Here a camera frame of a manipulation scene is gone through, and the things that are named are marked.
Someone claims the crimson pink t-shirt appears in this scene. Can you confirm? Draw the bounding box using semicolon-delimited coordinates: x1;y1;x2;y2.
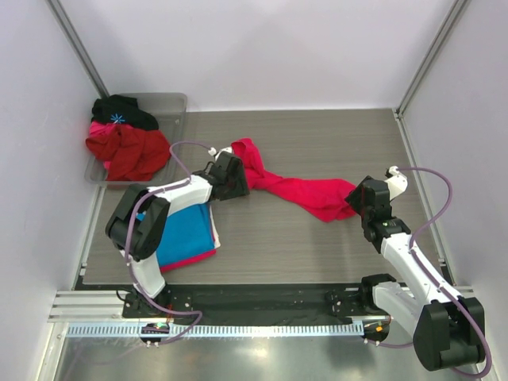
231;138;356;222

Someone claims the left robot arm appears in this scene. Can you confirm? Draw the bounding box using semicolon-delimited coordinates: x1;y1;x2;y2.
105;150;249;317

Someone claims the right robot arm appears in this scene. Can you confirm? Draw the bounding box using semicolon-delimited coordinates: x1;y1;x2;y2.
345;167;492;379

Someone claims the folded blue t-shirt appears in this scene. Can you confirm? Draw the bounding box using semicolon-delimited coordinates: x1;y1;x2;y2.
137;202;217;269

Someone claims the grey plastic bin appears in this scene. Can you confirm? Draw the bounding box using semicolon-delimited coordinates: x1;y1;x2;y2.
84;92;187;189

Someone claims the dark red t-shirt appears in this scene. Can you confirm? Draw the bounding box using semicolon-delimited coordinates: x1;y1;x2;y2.
85;124;171;182

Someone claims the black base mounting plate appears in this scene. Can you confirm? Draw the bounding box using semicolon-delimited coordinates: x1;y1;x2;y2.
116;283;388;325

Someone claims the black t-shirt with blue print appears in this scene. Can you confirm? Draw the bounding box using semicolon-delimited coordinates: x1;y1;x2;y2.
91;94;159;131

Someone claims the pink t-shirt in bin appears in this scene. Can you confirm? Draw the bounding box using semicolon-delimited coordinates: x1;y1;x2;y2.
86;121;116;170

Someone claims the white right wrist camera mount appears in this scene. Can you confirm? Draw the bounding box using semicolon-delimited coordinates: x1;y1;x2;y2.
384;166;408;201

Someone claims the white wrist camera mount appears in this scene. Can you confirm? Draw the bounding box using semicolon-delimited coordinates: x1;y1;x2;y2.
384;166;408;201
208;146;233;160

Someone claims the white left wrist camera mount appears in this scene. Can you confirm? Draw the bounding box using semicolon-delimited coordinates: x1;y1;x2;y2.
208;146;233;160

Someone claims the slotted white cable duct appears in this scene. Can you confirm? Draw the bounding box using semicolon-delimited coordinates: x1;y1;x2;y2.
67;321;364;338

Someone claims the aluminium front rail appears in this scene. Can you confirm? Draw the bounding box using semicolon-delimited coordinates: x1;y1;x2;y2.
48;291;126;322

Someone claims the right aluminium frame post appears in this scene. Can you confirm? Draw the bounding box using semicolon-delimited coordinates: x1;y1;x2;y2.
394;0;470;119

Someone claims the aluminium frame post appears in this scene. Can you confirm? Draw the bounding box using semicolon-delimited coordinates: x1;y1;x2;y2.
46;0;110;98
394;0;470;119

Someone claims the left aluminium frame post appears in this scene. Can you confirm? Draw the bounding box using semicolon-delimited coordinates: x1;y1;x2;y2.
46;0;110;98

